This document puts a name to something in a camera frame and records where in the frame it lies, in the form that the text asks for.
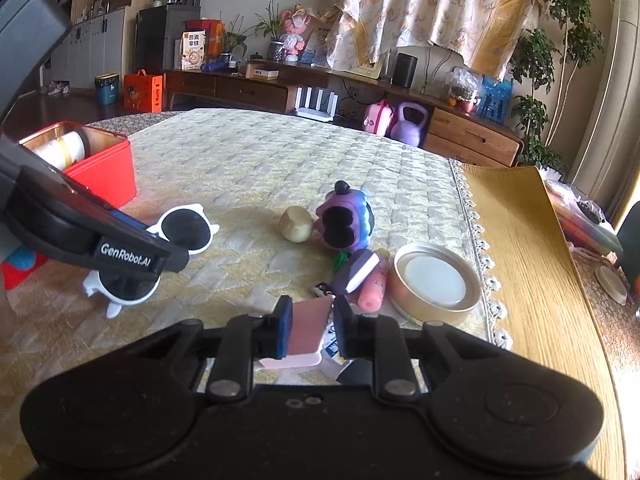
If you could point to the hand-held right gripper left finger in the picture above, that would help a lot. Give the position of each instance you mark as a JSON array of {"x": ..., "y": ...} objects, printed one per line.
[{"x": 286, "y": 330}]

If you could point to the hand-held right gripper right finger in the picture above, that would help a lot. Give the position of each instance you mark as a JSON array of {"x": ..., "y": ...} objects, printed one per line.
[{"x": 342, "y": 331}]

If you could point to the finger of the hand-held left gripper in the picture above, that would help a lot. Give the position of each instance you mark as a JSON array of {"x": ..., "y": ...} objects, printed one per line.
[{"x": 127, "y": 221}]

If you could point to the pink card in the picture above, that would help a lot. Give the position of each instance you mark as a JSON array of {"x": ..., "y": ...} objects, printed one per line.
[{"x": 310, "y": 330}]

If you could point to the red tin box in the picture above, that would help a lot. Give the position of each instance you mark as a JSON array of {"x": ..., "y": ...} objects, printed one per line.
[{"x": 107, "y": 175}]

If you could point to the white frame sunglasses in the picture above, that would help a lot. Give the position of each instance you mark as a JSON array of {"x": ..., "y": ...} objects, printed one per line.
[{"x": 192, "y": 230}]

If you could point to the purple spiky monster toy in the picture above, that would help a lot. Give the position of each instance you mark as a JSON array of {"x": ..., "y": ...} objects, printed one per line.
[{"x": 347, "y": 201}]

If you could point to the white packet with blue print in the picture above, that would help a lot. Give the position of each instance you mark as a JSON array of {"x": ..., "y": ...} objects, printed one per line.
[{"x": 331, "y": 347}]

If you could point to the red and blue toy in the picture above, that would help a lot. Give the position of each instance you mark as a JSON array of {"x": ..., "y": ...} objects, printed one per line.
[{"x": 15, "y": 272}]

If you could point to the small black clip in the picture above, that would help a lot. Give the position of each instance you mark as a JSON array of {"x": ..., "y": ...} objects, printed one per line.
[{"x": 323, "y": 290}]

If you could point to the pink tube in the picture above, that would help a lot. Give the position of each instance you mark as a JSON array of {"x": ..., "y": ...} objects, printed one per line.
[{"x": 372, "y": 292}]

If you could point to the purple and white block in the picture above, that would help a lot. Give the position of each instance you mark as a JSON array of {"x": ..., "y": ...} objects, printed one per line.
[{"x": 350, "y": 277}]

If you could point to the small green plastic toy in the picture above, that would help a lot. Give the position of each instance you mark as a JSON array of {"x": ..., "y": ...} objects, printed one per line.
[{"x": 341, "y": 260}]

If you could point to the white jar with gold band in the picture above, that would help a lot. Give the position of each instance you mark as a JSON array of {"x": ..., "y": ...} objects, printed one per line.
[{"x": 60, "y": 150}]

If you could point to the round gold tin lid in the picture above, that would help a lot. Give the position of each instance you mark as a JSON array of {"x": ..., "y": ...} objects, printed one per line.
[{"x": 435, "y": 282}]

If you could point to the beige wooden ball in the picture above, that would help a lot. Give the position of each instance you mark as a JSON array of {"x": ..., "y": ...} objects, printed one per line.
[{"x": 297, "y": 224}]

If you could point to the orange gift box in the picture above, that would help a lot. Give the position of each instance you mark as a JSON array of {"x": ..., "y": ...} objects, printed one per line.
[{"x": 142, "y": 92}]

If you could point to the teal bin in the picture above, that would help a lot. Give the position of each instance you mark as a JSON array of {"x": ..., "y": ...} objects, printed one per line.
[{"x": 107, "y": 91}]

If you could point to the quilted beige table cover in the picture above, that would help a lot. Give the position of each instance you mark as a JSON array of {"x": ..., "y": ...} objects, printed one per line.
[{"x": 250, "y": 160}]

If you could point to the pair of shoes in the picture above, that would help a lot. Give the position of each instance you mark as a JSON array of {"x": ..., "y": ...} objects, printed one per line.
[{"x": 58, "y": 89}]

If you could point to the yellow printed box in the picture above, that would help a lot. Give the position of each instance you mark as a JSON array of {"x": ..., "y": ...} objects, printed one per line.
[{"x": 192, "y": 52}]

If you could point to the black cabinet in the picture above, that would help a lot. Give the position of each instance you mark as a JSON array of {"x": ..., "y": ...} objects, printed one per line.
[{"x": 160, "y": 40}]

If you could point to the yellow wood grain mat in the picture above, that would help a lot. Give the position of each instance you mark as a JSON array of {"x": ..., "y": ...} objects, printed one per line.
[{"x": 530, "y": 270}]

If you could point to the flat cardboard box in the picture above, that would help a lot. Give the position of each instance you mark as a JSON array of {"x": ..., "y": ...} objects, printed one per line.
[{"x": 261, "y": 71}]

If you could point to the red gift bag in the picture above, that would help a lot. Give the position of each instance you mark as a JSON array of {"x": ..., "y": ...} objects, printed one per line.
[{"x": 212, "y": 35}]

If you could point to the small leafy potted plant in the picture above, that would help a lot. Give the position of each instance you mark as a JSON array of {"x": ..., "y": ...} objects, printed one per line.
[{"x": 232, "y": 40}]

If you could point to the purple kettlebell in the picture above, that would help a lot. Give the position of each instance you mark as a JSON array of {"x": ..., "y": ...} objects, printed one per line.
[{"x": 409, "y": 127}]

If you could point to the pink toy suitcase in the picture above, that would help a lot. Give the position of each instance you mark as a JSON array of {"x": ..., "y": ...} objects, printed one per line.
[{"x": 377, "y": 119}]

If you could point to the white router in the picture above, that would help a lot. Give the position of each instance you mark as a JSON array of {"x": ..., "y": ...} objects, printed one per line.
[{"x": 314, "y": 110}]

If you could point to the plant in grey pot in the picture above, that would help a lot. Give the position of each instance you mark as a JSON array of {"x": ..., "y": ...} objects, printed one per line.
[{"x": 275, "y": 50}]

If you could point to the wooden TV cabinet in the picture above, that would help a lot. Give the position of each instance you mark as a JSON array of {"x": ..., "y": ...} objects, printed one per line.
[{"x": 465, "y": 135}]

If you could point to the pink doll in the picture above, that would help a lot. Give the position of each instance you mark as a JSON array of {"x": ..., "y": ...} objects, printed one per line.
[{"x": 295, "y": 35}]

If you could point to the stack of plastic packets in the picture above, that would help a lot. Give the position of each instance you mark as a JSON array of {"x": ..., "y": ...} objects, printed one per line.
[{"x": 585, "y": 220}]

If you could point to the black speaker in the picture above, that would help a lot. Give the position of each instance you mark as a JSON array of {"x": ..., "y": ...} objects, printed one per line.
[{"x": 404, "y": 70}]

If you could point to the plastic bag with plant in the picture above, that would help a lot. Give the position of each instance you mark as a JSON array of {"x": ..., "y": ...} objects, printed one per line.
[{"x": 462, "y": 90}]

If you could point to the white round lid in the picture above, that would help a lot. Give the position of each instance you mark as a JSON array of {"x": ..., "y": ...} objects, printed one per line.
[{"x": 611, "y": 285}]

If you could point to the blue printed bag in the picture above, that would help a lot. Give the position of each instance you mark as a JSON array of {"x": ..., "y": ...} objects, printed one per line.
[{"x": 495, "y": 100}]

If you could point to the tall potted plant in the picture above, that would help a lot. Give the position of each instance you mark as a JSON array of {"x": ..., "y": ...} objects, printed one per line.
[{"x": 537, "y": 60}]

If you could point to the floral cloth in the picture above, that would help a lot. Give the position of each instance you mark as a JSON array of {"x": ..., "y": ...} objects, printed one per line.
[{"x": 425, "y": 5}]

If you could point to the beige curtain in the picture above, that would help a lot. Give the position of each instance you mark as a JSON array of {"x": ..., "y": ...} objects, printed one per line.
[{"x": 610, "y": 85}]

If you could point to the wooden wall shelving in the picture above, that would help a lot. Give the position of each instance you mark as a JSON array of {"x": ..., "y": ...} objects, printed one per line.
[{"x": 100, "y": 35}]

